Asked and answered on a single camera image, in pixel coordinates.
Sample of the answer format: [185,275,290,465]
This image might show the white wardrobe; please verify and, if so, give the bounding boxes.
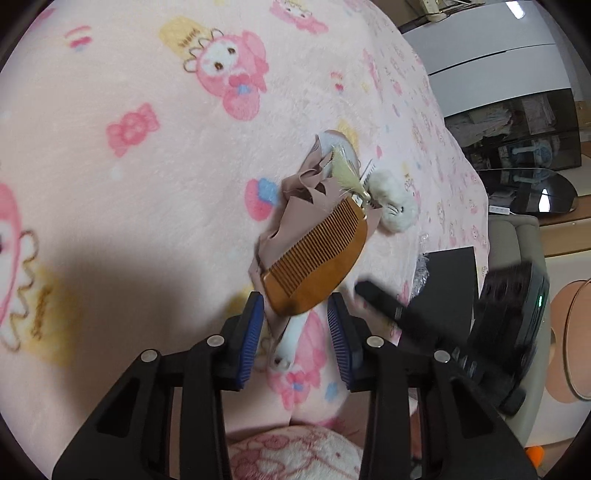
[399,0,575,116]

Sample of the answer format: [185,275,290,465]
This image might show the black oval table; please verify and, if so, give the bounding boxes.
[475,167,580,215]

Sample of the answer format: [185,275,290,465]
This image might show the dark glass cabinet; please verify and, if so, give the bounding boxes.
[443,88,583,174]

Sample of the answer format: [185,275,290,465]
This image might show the round compact mirror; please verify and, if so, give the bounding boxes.
[316,130,358,176]

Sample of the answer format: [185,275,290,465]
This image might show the beige fabric strap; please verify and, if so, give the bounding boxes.
[249,134,382,344]

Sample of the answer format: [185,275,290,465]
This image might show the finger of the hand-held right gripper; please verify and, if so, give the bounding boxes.
[355,279,467,358]

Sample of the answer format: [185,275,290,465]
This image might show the brown wooden comb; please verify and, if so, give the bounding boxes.
[261,198,370,317]

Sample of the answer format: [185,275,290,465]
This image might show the black storage box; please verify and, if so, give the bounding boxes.
[418,246,478,352]

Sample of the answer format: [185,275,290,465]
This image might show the white plush toy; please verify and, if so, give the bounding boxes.
[369,168,419,235]

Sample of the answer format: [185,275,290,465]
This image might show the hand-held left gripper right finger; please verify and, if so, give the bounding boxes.
[327,292,539,480]

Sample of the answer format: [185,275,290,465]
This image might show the pink cartoon printed blanket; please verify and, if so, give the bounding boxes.
[0,0,490,480]

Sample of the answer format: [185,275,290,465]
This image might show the small orange object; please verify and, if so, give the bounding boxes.
[526,443,548,469]

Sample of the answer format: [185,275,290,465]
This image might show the pink printed fleece cloth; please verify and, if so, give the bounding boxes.
[228,424,365,480]

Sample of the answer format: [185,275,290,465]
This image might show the clear crinkled plastic wrap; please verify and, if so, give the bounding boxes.
[412,231,432,296]

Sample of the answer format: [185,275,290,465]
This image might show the white plastic hanger strip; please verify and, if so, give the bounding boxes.
[268,314,305,372]

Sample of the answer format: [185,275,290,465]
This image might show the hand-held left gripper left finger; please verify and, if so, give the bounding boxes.
[52,291,266,480]

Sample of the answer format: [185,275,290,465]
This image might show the cream tassel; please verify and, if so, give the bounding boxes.
[330,145,370,208]

